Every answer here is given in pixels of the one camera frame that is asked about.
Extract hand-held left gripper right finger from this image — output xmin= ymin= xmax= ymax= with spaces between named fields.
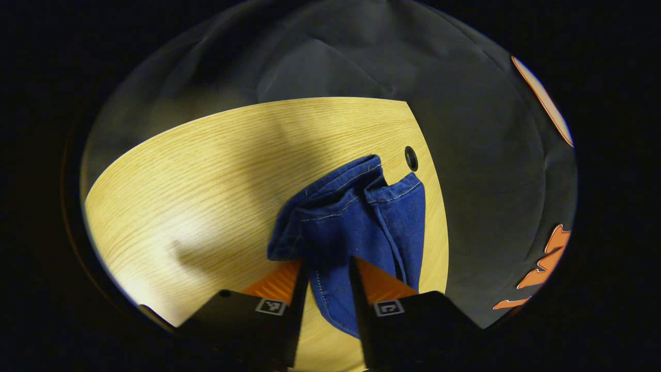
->
xmin=350 ymin=256 xmax=485 ymax=371

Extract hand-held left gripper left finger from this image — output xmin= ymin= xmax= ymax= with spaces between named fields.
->
xmin=176 ymin=260 xmax=310 ymax=371

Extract blue denim jeans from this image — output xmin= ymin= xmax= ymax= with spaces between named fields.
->
xmin=266 ymin=154 xmax=427 ymax=340

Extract black backdrop cloth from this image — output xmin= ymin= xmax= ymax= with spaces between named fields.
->
xmin=80 ymin=0 xmax=578 ymax=331

